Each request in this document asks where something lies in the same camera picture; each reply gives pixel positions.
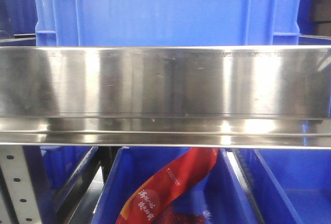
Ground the blue bin with red bag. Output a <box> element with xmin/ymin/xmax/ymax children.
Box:
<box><xmin>93</xmin><ymin>147</ymin><xmax>257</xmax><ymax>223</ymax></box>

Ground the large blue crate upper shelf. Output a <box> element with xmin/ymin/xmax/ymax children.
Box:
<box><xmin>35</xmin><ymin>0</ymin><xmax>300</xmax><ymax>46</ymax></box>

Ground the blue bin lower right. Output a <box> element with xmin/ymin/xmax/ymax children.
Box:
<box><xmin>237</xmin><ymin>149</ymin><xmax>330</xmax><ymax>223</ymax></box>

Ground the red snack bag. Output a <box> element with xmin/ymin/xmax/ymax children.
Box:
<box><xmin>116</xmin><ymin>147</ymin><xmax>219</xmax><ymax>223</ymax></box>

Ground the stainless steel shelf rack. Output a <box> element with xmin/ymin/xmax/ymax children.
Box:
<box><xmin>1</xmin><ymin>44</ymin><xmax>330</xmax><ymax>223</ymax></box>

